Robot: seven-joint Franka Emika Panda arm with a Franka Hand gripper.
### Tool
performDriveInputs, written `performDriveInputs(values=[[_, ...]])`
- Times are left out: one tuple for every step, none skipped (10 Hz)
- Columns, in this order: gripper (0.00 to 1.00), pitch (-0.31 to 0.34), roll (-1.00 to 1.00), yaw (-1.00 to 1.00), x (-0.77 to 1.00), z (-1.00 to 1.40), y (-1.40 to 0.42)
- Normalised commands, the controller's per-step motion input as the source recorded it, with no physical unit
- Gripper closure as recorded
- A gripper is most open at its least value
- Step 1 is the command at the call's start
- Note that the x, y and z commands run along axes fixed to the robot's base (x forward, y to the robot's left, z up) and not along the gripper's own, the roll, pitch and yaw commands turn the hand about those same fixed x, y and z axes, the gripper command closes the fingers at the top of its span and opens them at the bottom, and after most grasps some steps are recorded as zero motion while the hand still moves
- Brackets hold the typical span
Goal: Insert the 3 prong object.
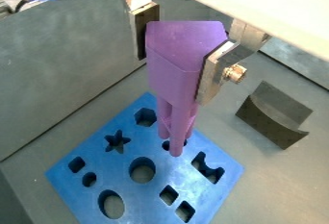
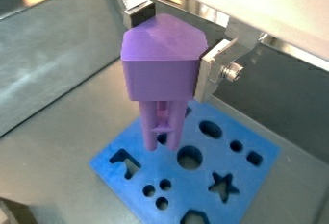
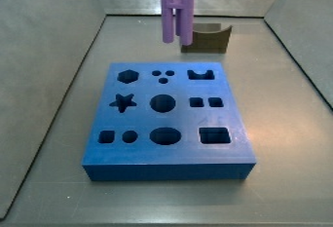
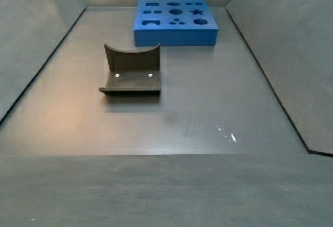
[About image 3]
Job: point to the purple three prong object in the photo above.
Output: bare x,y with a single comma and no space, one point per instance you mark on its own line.
176,20

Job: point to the blue shape sorting block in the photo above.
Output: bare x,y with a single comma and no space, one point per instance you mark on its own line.
167,125

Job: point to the dark curved cradle block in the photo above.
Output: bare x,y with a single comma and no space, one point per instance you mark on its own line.
210,39

